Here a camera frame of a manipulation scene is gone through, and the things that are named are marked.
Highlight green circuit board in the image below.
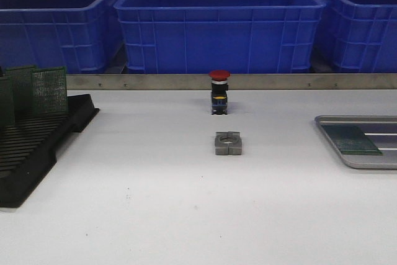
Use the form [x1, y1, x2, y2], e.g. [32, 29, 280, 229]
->
[6, 65, 37, 119]
[321, 125, 383, 156]
[32, 66, 68, 115]
[0, 77, 15, 128]

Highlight black slotted board rack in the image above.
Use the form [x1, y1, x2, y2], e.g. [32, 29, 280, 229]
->
[1, 94, 99, 209]

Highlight silver metal tray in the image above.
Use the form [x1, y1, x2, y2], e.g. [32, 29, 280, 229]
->
[314, 115, 396, 169]

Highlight red emergency stop button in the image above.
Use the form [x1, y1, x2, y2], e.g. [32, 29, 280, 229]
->
[208, 70, 231, 115]

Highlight centre blue plastic bin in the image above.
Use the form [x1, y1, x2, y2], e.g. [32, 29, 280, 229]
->
[115, 0, 325, 74]

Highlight blue plastic bin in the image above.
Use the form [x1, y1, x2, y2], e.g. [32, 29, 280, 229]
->
[1, 0, 123, 74]
[115, 0, 325, 74]
[314, 0, 396, 73]

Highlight left blue plastic bin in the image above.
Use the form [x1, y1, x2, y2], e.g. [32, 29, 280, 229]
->
[1, 0, 123, 74]

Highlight right blue plastic bin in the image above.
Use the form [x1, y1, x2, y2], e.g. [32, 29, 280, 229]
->
[314, 0, 396, 73]

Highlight grey square metal mount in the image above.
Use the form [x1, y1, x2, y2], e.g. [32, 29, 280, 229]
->
[214, 132, 243, 155]

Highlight metal table edge rail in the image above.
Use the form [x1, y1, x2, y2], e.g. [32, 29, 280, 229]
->
[66, 73, 396, 90]

